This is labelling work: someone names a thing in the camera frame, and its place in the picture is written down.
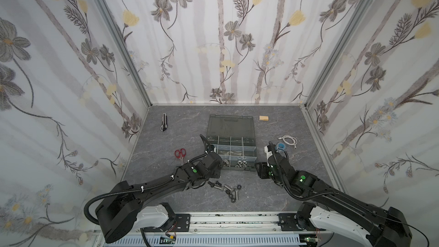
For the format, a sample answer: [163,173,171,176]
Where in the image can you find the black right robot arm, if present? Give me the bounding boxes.
[255,151,414,247]

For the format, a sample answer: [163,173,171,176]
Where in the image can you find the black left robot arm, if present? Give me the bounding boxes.
[83,152,224,244]

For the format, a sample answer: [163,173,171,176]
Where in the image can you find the black hex bolt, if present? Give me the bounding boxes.
[208,181,224,191]

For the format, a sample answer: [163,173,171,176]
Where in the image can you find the blue tape roll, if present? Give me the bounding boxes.
[276,142,286,152]

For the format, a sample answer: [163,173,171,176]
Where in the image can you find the grey plastic organizer box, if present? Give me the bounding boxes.
[206,114,257,172]

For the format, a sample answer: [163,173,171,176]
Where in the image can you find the small wooden block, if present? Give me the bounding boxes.
[259,115,269,121]

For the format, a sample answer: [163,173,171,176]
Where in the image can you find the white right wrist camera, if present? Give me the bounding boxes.
[264,145,273,161]

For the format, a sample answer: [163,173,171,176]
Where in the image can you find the red handled scissors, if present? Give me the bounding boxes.
[174,148,186,165]

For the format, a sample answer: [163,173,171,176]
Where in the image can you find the white usb cable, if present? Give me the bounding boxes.
[278,134,298,149]

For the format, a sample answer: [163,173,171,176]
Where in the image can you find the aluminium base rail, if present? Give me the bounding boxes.
[94,212,316,247]

